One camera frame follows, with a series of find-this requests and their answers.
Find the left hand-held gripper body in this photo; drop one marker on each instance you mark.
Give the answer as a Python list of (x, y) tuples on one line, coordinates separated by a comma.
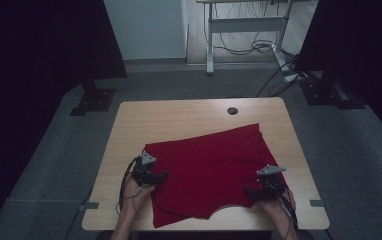
[(142, 175)]

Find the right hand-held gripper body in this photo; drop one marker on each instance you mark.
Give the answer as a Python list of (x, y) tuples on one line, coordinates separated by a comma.
[(272, 186)]

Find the red printed shirt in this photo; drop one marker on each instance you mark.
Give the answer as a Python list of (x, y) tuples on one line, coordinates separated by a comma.
[(212, 173)]

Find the person's left hand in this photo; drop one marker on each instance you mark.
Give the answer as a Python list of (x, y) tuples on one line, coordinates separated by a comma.
[(132, 198)]

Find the grey tape strip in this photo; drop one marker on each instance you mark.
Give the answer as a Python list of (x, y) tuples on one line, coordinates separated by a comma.
[(89, 205), (317, 203)]

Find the dark round table grommet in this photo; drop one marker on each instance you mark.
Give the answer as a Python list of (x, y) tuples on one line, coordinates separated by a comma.
[(232, 110)]

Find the black stand base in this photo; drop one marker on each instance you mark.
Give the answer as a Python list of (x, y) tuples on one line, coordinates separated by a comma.
[(94, 100), (325, 91)]

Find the white power strip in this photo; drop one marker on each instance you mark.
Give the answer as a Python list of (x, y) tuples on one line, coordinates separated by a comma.
[(292, 77)]

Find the black curtain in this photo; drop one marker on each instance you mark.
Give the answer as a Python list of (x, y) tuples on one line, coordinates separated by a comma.
[(359, 50), (29, 83)]

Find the white desk frame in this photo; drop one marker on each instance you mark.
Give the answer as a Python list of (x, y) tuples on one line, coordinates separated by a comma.
[(245, 25)]

